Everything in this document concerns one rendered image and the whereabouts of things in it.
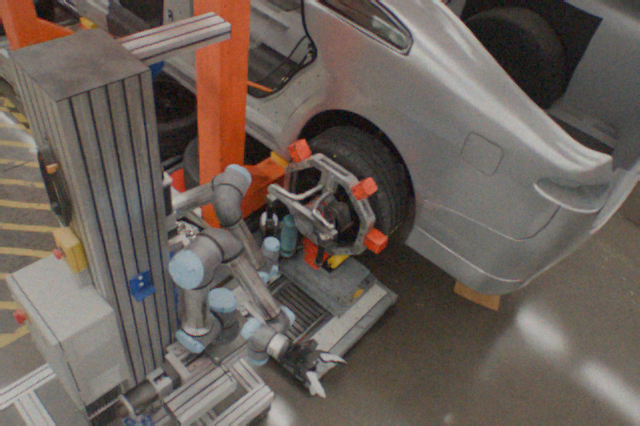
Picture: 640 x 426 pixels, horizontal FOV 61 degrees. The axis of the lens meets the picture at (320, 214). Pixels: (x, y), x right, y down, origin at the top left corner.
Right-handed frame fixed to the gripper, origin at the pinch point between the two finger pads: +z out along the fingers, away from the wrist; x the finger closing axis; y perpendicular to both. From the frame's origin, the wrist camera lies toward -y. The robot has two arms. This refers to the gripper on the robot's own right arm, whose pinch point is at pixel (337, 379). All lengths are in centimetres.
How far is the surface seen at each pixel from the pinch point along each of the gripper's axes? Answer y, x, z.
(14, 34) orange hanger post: 27, -111, -298
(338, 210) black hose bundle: 9, -85, -44
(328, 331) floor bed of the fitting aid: 103, -98, -33
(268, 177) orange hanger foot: 38, -118, -101
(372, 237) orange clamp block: 22, -96, -27
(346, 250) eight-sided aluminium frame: 41, -99, -38
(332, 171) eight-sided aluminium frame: -1, -96, -56
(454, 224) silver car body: 3, -109, 4
